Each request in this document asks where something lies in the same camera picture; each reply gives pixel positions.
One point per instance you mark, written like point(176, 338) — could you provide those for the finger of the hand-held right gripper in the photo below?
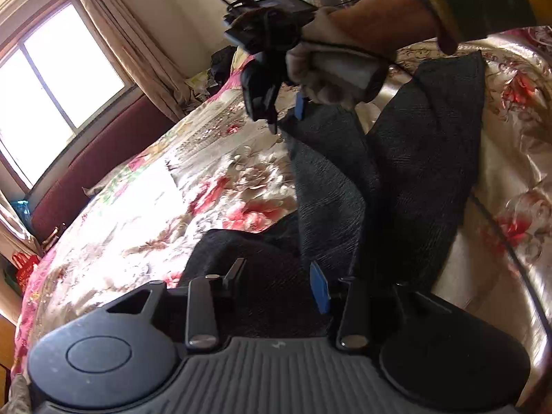
point(300, 105)
point(271, 116)

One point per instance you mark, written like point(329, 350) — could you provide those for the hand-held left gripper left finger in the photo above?
point(236, 272)

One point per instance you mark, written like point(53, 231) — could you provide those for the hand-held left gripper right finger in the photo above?
point(319, 289)

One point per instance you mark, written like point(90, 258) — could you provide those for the dark grey pants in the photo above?
point(409, 159)

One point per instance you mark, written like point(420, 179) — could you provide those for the person's right forearm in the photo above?
point(388, 13)

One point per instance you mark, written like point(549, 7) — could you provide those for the person's right hand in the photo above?
point(327, 64)

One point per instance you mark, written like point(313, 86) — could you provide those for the dark clothes pile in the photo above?
point(222, 64)

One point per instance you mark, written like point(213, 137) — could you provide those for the yellow patterned cloth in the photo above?
point(198, 84)

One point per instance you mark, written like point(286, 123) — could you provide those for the floral satin bed blanket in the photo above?
point(151, 224)

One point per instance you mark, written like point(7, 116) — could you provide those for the beige floral curtain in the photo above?
point(129, 43)
point(8, 233)

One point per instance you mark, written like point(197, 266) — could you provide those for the beige pillow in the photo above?
point(95, 189)

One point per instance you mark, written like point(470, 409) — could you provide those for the maroon sofa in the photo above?
point(99, 164)

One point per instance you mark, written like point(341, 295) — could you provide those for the brown handbag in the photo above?
point(54, 235)

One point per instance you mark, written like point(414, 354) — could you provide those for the red shopping bag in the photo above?
point(26, 269)

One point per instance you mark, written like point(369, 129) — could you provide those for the blue plastic bag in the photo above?
point(21, 213)

